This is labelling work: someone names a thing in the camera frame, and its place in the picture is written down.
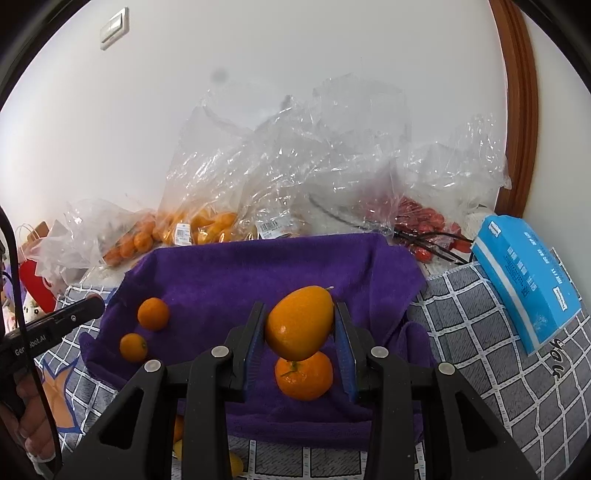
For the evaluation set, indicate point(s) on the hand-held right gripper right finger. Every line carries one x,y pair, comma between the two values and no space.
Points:
347,369

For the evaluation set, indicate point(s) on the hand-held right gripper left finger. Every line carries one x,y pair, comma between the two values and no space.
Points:
253,364

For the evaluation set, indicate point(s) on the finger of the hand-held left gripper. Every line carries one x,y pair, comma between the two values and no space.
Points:
74,311

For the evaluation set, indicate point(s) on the large orange with stem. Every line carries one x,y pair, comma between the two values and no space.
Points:
304,374

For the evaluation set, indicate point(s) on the oval orange kumquat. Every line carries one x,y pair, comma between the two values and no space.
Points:
300,323

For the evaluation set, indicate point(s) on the small orange mandarin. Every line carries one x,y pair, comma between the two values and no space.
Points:
153,314
134,347
178,428

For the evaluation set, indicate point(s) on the purple towel lined tray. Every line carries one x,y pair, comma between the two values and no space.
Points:
207,286

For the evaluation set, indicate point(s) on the small yellow-green kumquat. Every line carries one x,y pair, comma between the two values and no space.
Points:
178,450
236,464

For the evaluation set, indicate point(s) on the person's left hand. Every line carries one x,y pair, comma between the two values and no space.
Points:
32,415

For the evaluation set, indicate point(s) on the white floral plush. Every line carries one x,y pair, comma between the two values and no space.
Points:
30,314

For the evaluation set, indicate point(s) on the red paper bag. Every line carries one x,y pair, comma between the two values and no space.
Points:
34,281

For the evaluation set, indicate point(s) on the white plastic bag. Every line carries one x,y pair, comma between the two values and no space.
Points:
51,258

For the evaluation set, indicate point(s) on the brown paper bag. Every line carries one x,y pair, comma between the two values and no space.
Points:
41,228

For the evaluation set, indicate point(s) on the clear bag of small mandarins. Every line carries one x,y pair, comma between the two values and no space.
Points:
134,242

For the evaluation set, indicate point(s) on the checked blanket with stars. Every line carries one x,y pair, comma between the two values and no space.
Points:
485,369

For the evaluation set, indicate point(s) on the thin black twigs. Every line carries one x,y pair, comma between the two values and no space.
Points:
429,235

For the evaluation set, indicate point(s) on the clear bag of red strawberries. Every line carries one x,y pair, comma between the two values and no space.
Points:
425,221

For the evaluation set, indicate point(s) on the blue tissue pack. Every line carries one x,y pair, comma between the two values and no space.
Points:
521,277

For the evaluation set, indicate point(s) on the large crumpled clear bag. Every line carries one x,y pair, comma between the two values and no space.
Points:
323,161

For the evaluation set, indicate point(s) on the white light switch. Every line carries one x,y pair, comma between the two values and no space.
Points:
114,27

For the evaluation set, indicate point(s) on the brown wooden door frame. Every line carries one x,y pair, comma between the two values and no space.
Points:
519,115

